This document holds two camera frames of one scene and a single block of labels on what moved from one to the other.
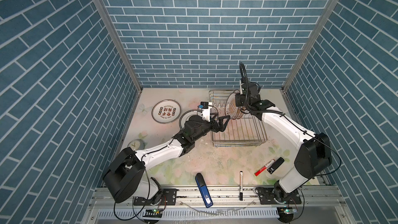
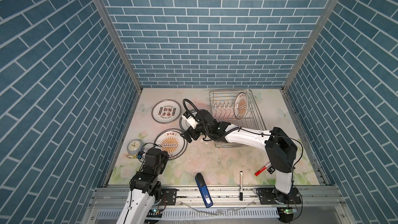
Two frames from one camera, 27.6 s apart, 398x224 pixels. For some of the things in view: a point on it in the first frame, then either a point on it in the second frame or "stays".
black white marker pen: x=241 y=194 stays
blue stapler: x=203 y=190 stays
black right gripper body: x=241 y=101 -> x=203 y=131
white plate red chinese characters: x=166 y=111 stays
